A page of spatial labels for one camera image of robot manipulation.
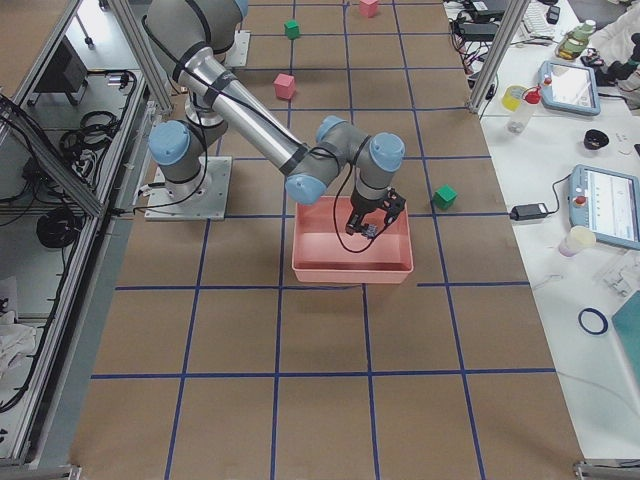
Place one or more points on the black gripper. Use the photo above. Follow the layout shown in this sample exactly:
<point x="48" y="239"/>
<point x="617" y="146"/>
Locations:
<point x="361" y="206"/>

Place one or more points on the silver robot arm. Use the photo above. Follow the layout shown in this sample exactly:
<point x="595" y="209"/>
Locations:
<point x="188" y="37"/>

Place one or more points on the pink plastic bin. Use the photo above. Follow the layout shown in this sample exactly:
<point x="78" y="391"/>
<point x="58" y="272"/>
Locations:
<point x="323" y="252"/>

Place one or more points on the green cube near bin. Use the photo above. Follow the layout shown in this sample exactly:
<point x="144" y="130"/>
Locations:
<point x="444" y="197"/>

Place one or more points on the black power adapter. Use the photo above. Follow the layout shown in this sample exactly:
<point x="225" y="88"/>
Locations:
<point x="532" y="211"/>

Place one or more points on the pink cube near centre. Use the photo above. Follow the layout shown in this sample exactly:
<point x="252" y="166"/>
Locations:
<point x="284" y="86"/>

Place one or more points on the pink cube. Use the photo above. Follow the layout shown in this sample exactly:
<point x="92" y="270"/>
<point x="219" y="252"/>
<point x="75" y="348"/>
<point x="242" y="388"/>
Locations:
<point x="284" y="86"/>
<point x="368" y="8"/>

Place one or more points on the squeeze bottle red cap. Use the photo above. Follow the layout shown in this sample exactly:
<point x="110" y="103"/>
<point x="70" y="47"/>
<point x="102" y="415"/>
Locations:
<point x="530" y="99"/>

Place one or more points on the yellow tape roll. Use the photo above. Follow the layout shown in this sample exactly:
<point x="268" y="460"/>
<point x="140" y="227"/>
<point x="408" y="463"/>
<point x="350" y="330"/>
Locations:
<point x="512" y="97"/>

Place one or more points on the green cube near base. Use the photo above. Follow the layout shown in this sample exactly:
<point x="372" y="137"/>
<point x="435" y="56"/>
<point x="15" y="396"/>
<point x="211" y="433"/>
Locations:
<point x="292" y="29"/>

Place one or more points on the pink cube far side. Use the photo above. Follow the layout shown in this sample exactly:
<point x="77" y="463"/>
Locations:
<point x="368" y="8"/>

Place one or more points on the teach pendant far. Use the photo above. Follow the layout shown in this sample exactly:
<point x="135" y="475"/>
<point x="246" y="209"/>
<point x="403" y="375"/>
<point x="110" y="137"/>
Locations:
<point x="569" y="88"/>

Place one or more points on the teach pendant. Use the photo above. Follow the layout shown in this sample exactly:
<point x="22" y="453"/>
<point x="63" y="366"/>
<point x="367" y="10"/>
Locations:
<point x="607" y="203"/>
<point x="569" y="88"/>

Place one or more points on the teach pendant near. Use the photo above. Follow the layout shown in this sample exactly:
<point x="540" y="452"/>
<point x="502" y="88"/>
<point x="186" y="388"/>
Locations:
<point x="607" y="203"/>

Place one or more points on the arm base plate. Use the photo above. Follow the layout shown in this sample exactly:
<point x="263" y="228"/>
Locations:
<point x="237" y="55"/>
<point x="204" y="197"/>

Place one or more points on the aluminium frame post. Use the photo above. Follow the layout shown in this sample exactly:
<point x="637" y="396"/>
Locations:
<point x="509" y="25"/>

